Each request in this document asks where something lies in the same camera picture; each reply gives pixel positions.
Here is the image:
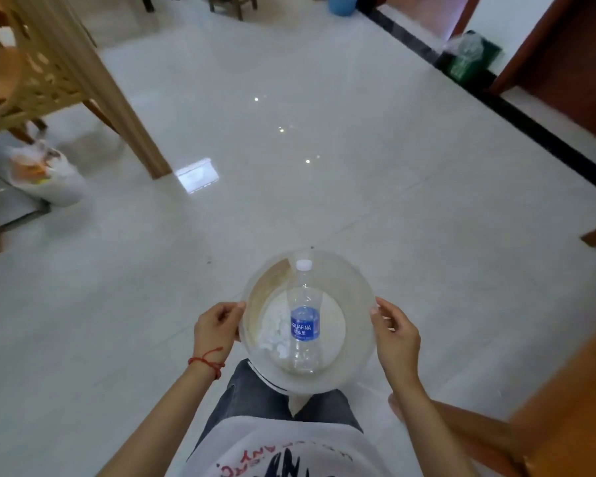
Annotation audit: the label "person's right hand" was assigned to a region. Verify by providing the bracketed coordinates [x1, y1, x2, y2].
[371, 297, 422, 393]

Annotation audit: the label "person's left hand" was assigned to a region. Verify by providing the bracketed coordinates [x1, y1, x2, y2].
[193, 301, 247, 366]

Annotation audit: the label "clear plastic bowl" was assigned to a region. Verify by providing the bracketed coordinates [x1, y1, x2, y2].
[238, 248, 378, 396]

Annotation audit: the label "person's right forearm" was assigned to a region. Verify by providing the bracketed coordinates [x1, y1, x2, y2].
[391, 376, 480, 477]

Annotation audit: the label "person's left forearm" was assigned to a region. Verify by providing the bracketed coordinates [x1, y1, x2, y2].
[96, 358, 225, 477]

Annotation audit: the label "white crumpled tissue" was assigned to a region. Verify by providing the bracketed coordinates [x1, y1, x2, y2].
[257, 313, 292, 359]

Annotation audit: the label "clear plastic bottle blue label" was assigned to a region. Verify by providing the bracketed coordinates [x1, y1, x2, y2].
[286, 259, 323, 374]

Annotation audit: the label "grey denim shorts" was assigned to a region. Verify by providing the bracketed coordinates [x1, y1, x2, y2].
[193, 359, 364, 455]

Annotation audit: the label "white printed shirt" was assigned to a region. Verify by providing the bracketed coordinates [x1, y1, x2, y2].
[180, 416, 394, 477]

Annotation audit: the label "orange wooden furniture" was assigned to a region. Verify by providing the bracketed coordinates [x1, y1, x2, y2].
[508, 320, 596, 477]

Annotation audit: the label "white plastic bag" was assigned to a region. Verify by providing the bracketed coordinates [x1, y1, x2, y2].
[0, 138, 89, 208]

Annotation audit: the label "green trash bin with bag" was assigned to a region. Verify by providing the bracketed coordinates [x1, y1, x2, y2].
[436, 30, 503, 86]

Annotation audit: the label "carved wooden table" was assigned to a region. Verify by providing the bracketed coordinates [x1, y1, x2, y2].
[0, 0, 174, 181]

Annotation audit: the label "wooden stool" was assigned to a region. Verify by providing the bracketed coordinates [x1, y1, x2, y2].
[208, 0, 259, 21]

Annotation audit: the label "brown wooden door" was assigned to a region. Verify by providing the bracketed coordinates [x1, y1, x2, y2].
[490, 0, 596, 149]

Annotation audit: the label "red string bracelet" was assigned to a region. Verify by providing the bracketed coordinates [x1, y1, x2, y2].
[187, 347, 226, 381]

